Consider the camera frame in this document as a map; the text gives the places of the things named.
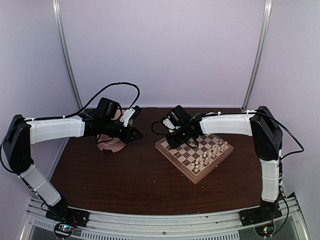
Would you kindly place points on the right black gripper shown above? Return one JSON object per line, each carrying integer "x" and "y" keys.
{"x": 174, "y": 144}

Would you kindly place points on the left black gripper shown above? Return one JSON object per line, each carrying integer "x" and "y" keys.
{"x": 128, "y": 137}

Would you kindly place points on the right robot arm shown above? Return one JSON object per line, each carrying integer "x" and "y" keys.
{"x": 259, "y": 124}

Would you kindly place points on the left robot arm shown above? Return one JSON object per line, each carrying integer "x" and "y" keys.
{"x": 25, "y": 132}

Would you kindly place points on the white chess pieces group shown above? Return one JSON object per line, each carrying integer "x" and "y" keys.
{"x": 209, "y": 156}

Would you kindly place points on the wooden chess board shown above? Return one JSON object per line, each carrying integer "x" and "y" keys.
{"x": 183, "y": 156}

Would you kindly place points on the left circuit board with LEDs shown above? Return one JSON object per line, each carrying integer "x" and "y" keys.
{"x": 63, "y": 229}

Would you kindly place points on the circuit board with leds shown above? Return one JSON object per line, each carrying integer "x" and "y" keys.
{"x": 265, "y": 230}
{"x": 63, "y": 229}

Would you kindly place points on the right circuit board with LEDs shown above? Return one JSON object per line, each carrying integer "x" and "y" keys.
{"x": 265, "y": 230}

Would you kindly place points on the pink double pet bowl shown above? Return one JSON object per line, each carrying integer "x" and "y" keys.
{"x": 104, "y": 142}

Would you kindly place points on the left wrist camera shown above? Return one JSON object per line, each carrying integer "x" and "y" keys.
{"x": 130, "y": 114}

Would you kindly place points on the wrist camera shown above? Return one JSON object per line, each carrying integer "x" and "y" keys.
{"x": 166, "y": 122}
{"x": 130, "y": 114}

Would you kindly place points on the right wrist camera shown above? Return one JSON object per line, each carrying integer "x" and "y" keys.
{"x": 166, "y": 122}

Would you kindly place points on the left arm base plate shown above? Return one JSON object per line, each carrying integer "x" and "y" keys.
{"x": 74, "y": 217}

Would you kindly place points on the front aluminium rail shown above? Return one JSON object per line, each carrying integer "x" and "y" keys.
{"x": 207, "y": 226}

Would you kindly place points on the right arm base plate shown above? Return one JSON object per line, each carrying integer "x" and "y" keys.
{"x": 257, "y": 215}

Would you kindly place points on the right aluminium frame post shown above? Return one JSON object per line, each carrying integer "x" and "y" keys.
{"x": 264, "y": 30}

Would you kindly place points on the aluminium frame post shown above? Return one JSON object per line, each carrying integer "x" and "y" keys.
{"x": 65, "y": 53}
{"x": 264, "y": 30}

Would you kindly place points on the left aluminium frame post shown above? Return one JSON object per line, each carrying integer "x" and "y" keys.
{"x": 65, "y": 53}

